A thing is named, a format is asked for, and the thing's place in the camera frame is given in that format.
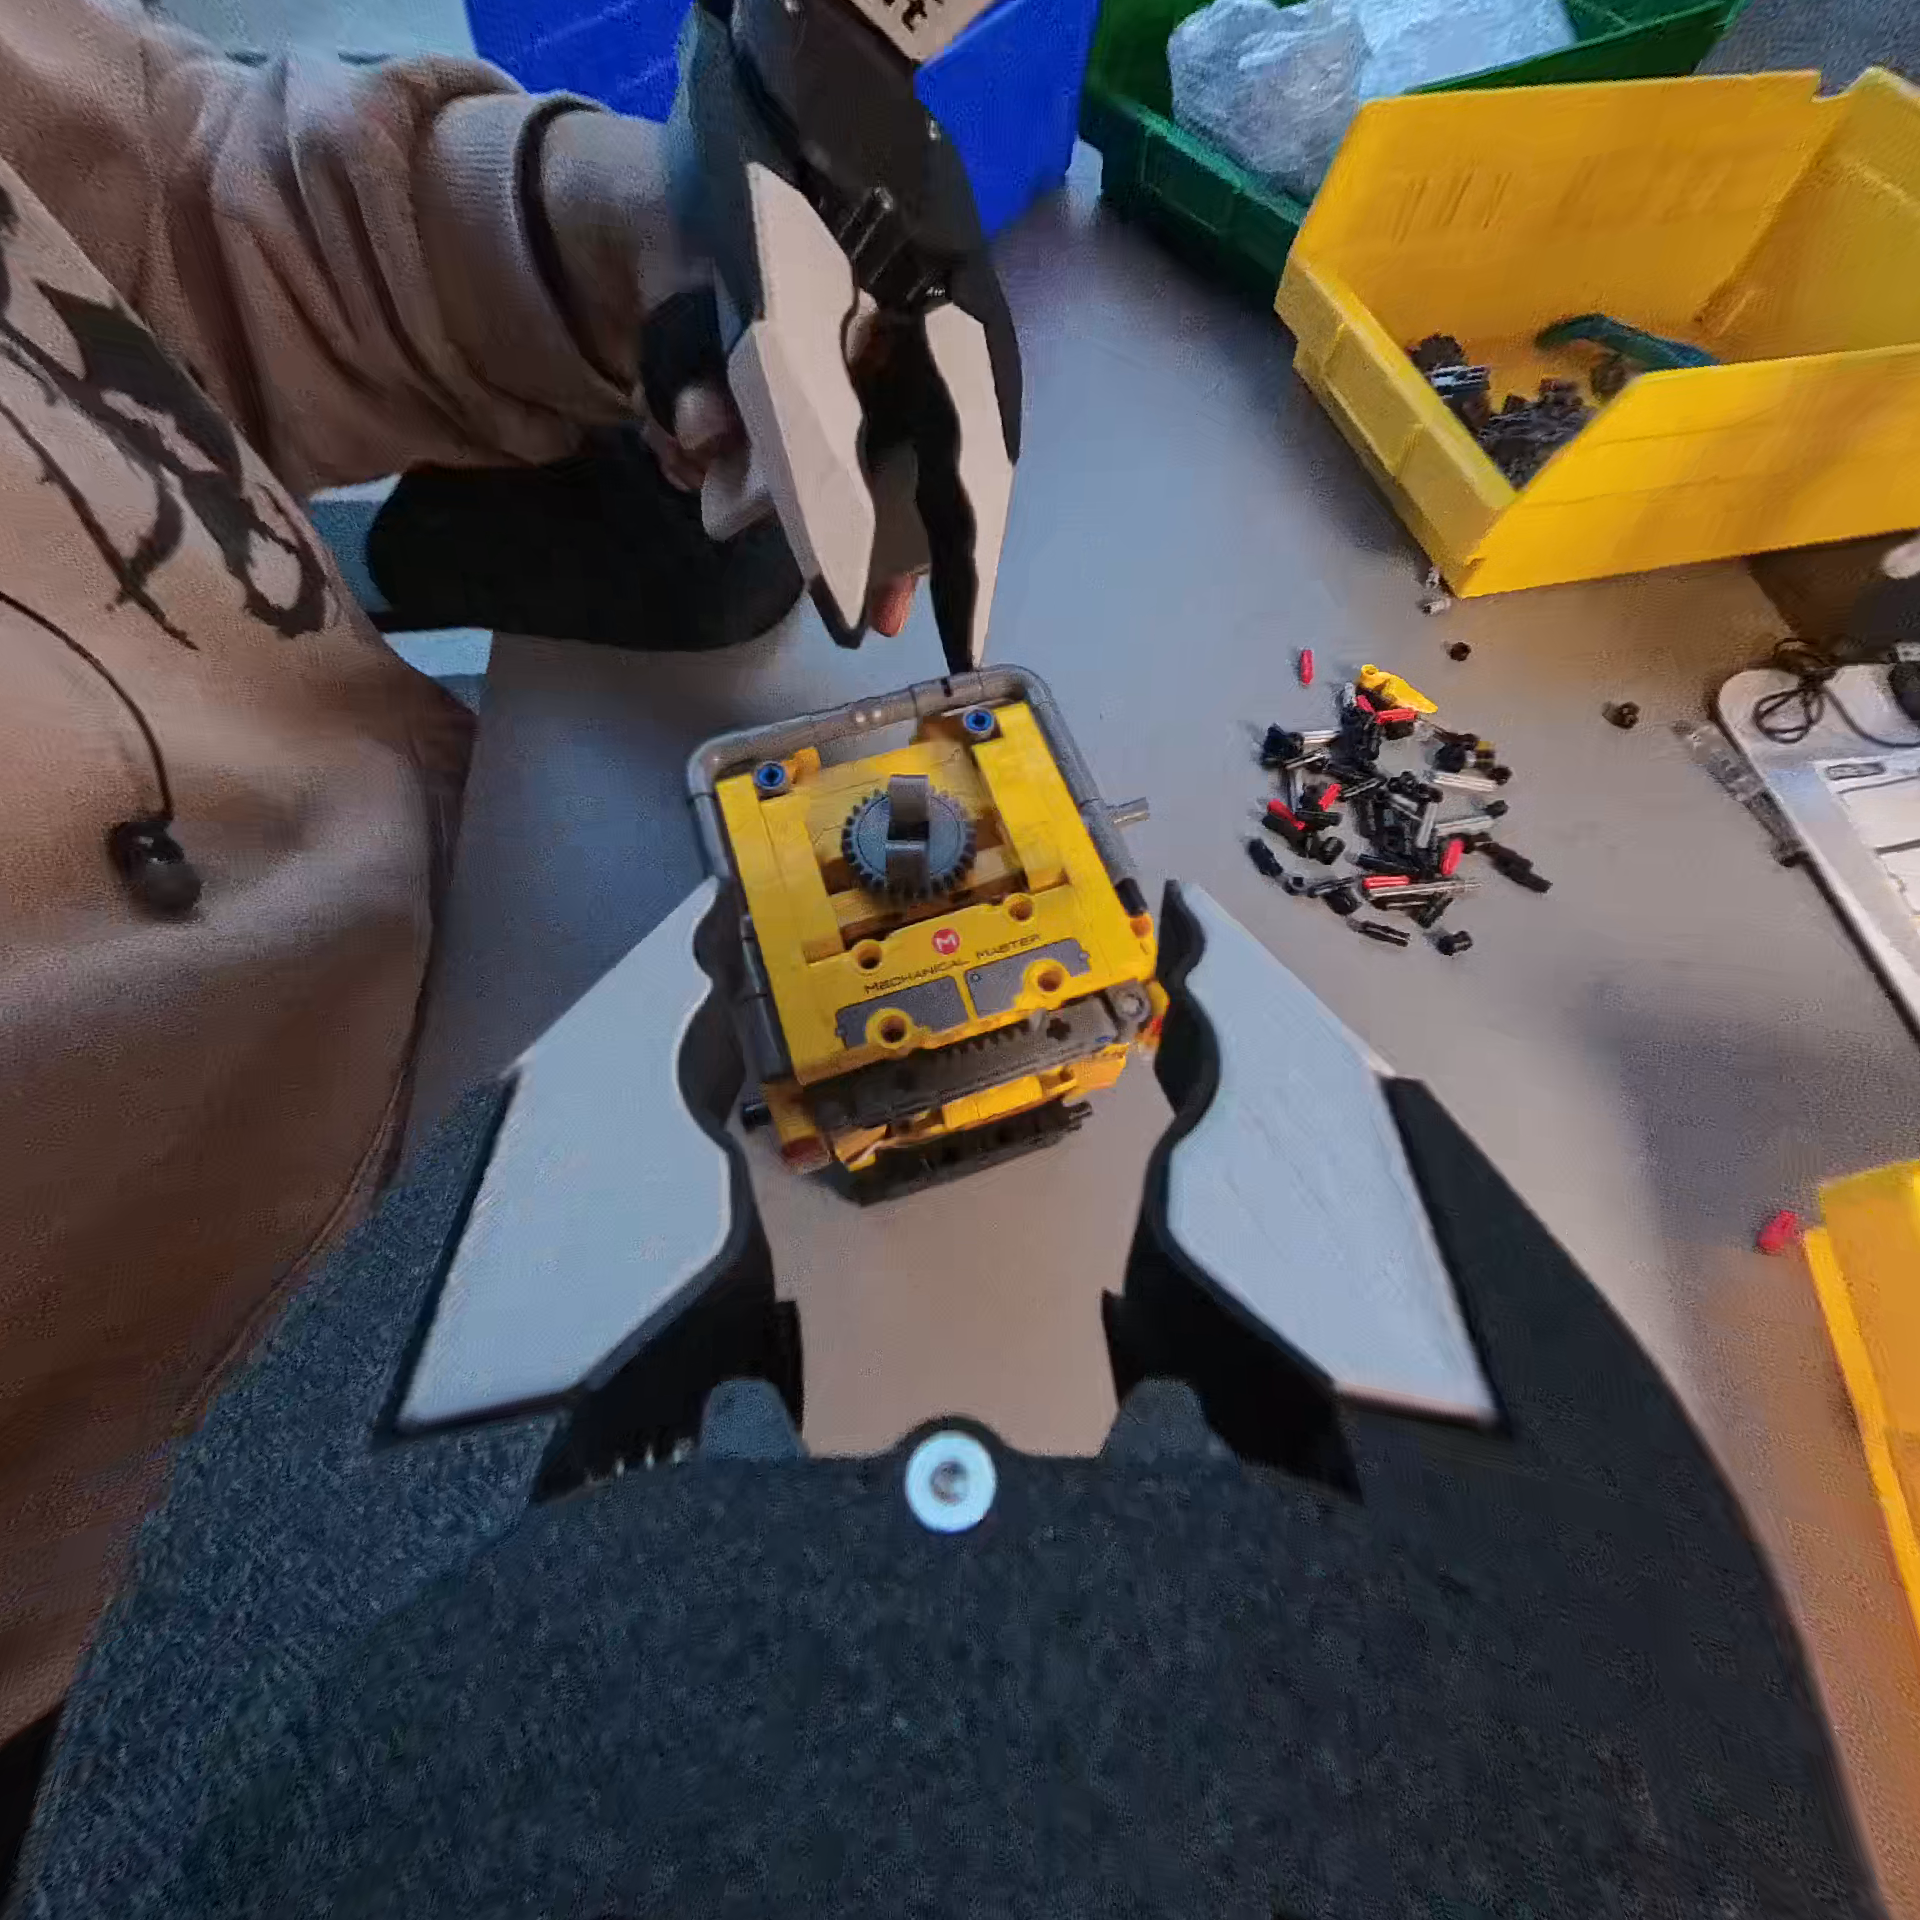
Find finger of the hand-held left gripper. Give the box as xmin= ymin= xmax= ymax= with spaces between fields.
xmin=697 ymin=160 xmax=880 ymax=650
xmin=897 ymin=302 xmax=1026 ymax=678

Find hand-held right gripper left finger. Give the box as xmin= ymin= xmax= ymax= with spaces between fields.
xmin=388 ymin=875 xmax=770 ymax=1434

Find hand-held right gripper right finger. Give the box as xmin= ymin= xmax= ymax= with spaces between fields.
xmin=1144 ymin=875 xmax=1507 ymax=1430

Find blue plastic parts bin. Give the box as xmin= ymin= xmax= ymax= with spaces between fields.
xmin=461 ymin=0 xmax=1106 ymax=246

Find pile of small block pieces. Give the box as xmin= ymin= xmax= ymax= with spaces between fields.
xmin=1243 ymin=661 xmax=1555 ymax=964

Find yellow block toy model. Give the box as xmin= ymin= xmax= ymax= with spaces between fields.
xmin=685 ymin=661 xmax=1174 ymax=1211

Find person's left forearm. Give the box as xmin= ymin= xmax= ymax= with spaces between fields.
xmin=0 ymin=0 xmax=662 ymax=500

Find grey desk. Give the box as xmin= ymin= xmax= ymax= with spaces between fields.
xmin=382 ymin=142 xmax=1920 ymax=1908

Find black chair armrest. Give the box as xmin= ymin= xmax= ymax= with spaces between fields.
xmin=363 ymin=431 xmax=815 ymax=657

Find green plastic parts bin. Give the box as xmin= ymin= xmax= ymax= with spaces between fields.
xmin=1077 ymin=0 xmax=1751 ymax=305

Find bubble wrap bundle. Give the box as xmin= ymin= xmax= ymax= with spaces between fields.
xmin=1165 ymin=0 xmax=1586 ymax=205

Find beige hoodie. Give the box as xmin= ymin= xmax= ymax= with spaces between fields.
xmin=0 ymin=0 xmax=662 ymax=1743

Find heap of black beams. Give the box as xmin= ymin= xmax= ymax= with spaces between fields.
xmin=1402 ymin=329 xmax=1632 ymax=491

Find yellow plastic parts bin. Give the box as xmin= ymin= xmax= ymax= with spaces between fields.
xmin=1272 ymin=63 xmax=1920 ymax=602
xmin=1796 ymin=1159 xmax=1920 ymax=1631

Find clear screwdriver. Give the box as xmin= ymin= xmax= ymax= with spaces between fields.
xmin=1675 ymin=717 xmax=1805 ymax=865

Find white book stand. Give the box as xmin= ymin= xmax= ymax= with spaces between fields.
xmin=1715 ymin=657 xmax=1920 ymax=1038

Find green angled beam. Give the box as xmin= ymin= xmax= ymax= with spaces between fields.
xmin=1532 ymin=309 xmax=1726 ymax=373

